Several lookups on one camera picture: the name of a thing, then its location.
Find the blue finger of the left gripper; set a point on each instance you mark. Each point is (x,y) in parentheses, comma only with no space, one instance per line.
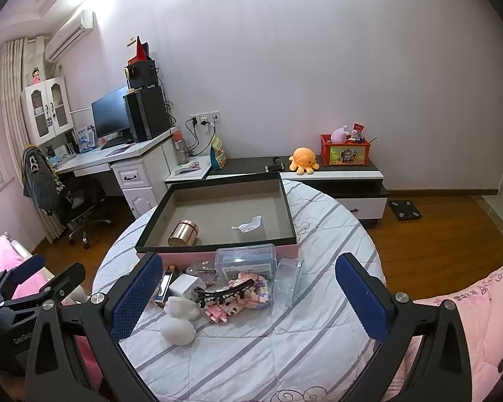
(28,268)

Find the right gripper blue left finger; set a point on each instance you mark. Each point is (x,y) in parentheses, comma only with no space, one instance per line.
(130,295)

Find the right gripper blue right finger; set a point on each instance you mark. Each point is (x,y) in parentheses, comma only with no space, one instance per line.
(366,294)

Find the blue gold long box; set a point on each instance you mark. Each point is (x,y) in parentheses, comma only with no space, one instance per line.
(163,291)

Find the white round figurine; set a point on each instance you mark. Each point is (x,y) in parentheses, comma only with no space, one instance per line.
(176,326)

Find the white square box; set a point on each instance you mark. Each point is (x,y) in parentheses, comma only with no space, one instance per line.
(185,286)

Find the clear glass bottle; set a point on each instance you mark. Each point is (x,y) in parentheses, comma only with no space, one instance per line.
(204,270)

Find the small clear acrylic box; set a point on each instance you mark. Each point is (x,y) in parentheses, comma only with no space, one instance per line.
(286,281)

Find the pink block cat figure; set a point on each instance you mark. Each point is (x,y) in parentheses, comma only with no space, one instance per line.
(222,312)

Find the rose gold metal canister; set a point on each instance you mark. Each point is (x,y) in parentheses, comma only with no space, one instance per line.
(184,234)

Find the black hair clip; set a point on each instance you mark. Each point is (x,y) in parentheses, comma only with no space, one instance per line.
(239,291)

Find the pastel block toy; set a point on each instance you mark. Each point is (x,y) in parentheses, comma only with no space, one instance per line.
(256,297)

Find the clear plastic card box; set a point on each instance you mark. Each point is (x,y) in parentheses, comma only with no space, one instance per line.
(256,259)

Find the white plastic holder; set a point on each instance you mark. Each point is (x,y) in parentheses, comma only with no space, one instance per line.
(248,227)

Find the striped white table cloth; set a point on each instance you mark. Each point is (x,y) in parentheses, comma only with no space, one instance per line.
(311,351)

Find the dark jacket on chair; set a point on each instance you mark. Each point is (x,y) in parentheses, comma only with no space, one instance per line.
(40,182)

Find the black floor scale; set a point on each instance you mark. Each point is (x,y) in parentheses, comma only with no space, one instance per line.
(404,210)

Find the black office chair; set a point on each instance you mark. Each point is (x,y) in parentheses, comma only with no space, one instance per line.
(79,199)

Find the pink black storage box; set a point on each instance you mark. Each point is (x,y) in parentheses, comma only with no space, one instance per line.
(216,205)

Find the black white low cabinet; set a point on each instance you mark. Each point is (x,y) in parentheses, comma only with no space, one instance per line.
(358,188)

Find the pink bed quilt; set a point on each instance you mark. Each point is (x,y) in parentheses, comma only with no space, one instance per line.
(481,310)

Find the white desk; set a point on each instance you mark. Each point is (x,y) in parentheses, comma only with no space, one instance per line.
(140,169)

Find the red toy crate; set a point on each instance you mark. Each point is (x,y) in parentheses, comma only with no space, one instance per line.
(350,154)

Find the orange octopus plush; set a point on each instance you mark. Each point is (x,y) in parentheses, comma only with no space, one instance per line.
(303,160)

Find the orange lid bottle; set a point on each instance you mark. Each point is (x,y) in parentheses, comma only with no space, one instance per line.
(181,149)

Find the white glass door cabinet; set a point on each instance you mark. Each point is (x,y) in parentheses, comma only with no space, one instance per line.
(46,110)

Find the pink plush toy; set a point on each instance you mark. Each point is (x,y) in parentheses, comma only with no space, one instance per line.
(340,135)

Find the snack bag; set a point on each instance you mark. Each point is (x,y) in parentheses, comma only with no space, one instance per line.
(217,153)

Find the black computer monitor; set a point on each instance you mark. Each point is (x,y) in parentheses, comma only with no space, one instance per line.
(110,114)

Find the black computer tower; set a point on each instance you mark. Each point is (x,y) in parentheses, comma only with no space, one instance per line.
(147,114)

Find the black speaker box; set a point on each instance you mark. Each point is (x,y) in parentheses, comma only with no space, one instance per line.
(141,74)

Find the white air conditioner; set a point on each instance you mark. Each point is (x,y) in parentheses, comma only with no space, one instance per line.
(71,32)

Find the wall power outlet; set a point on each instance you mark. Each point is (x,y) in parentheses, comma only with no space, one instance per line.
(212,117)

